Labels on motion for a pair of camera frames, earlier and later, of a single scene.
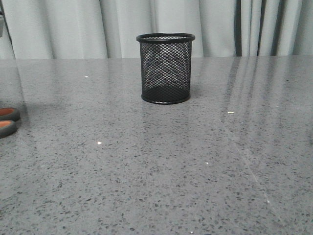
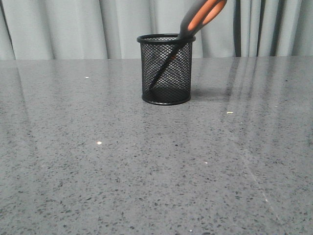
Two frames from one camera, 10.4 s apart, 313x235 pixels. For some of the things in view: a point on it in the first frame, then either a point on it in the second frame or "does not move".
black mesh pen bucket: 166,66 does not move
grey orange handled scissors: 8,117 → 202,14
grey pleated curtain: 65,29 does not move
